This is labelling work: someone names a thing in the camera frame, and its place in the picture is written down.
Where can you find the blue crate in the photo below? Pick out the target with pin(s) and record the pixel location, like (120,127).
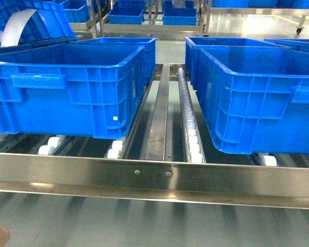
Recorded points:
(255,99)
(89,90)
(194,44)

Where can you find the blue crate rear right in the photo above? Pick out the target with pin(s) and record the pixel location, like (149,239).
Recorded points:
(194,44)

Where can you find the blue crate front left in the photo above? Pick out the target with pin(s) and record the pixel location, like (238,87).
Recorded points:
(89,90)

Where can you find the steel shelf rack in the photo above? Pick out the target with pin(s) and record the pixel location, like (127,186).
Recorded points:
(136,167)

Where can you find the white curved strip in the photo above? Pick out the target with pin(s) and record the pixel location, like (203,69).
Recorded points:
(15,26)

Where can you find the blue crate front right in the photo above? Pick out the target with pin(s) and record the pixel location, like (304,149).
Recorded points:
(255,99)

